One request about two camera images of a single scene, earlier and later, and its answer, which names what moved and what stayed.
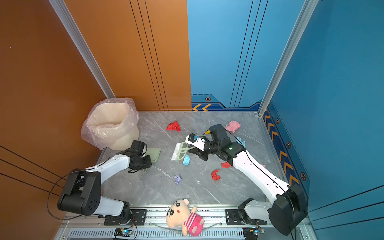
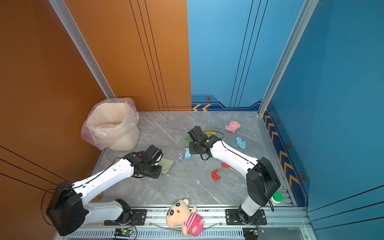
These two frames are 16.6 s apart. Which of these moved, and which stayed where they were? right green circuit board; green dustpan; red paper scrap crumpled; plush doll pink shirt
Moved: green dustpan
Stayed: plush doll pink shirt; right green circuit board; red paper scrap crumpled
